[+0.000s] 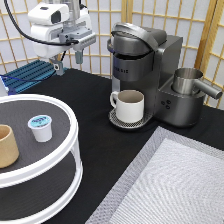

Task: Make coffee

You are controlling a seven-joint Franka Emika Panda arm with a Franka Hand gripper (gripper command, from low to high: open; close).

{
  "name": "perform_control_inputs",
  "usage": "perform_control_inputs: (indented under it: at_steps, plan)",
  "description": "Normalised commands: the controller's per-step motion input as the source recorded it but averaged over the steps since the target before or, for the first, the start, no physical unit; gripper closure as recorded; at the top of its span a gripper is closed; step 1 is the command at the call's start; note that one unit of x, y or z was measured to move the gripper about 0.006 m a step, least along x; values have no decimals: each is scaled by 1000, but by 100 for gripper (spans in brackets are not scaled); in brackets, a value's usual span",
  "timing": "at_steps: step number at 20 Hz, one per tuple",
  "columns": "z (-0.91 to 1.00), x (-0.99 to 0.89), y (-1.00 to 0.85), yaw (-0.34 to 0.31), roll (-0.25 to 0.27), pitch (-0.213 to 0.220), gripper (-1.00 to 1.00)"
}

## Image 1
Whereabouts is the white coffee pod blue lid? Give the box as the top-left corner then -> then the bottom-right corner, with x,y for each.
28,115 -> 52,142

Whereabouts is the grey pod coffee machine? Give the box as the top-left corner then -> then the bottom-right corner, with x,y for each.
107,23 -> 205,130

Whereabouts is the steel milk frother cup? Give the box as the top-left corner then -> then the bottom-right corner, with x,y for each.
172,68 -> 222,99

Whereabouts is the tan wooden cup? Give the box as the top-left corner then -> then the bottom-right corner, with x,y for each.
0,125 -> 19,168

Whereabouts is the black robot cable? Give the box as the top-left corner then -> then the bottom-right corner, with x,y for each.
2,0 -> 80,47

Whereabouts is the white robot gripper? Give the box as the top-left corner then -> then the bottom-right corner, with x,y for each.
28,2 -> 96,76

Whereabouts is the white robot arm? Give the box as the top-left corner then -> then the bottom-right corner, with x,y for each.
28,0 -> 96,75

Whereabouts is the blue ribbed metal block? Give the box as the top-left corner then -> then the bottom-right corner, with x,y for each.
1,60 -> 56,94

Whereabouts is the wooden shoji screen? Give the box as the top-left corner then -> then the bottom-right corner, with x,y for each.
0,0 -> 224,110

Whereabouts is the white two-tier round shelf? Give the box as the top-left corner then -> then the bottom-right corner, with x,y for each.
0,94 -> 83,224

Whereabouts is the grey woven placemat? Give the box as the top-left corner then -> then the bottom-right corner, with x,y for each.
85,127 -> 224,224

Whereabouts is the white ceramic mug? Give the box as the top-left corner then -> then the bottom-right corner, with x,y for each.
110,90 -> 144,123

